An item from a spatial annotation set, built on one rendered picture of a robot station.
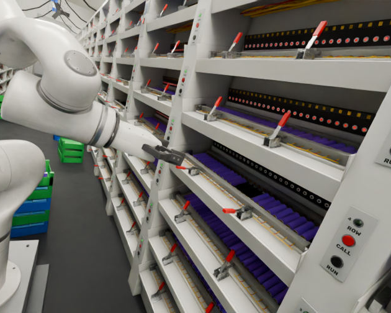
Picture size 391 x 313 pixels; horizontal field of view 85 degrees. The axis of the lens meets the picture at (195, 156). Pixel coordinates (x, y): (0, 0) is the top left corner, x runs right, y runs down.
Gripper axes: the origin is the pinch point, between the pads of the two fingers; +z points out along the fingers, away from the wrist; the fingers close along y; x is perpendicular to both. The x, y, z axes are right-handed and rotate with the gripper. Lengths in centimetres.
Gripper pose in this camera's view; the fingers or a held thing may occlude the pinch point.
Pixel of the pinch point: (170, 151)
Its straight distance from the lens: 53.1
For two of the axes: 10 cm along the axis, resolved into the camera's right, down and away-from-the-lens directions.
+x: 4.4, -8.9, -1.3
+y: 5.0, 3.6, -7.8
